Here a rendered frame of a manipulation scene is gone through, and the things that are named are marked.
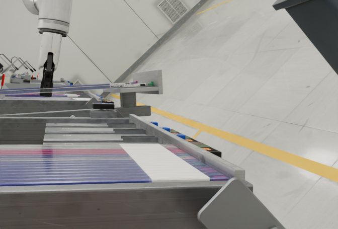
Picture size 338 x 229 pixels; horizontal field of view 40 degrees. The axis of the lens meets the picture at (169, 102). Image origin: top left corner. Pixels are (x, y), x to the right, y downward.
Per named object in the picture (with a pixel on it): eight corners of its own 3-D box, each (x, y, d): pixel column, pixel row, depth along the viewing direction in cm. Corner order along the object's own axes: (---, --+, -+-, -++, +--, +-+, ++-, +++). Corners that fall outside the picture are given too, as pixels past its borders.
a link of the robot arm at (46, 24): (38, 21, 130) (36, 32, 130) (37, 17, 121) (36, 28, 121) (68, 26, 132) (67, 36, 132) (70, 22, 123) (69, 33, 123)
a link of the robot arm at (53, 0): (29, 18, 126) (51, 18, 120) (35, -29, 126) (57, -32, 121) (55, 25, 133) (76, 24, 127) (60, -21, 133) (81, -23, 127)
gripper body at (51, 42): (38, 29, 130) (34, 69, 130) (38, 24, 120) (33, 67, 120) (66, 33, 132) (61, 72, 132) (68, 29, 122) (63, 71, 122)
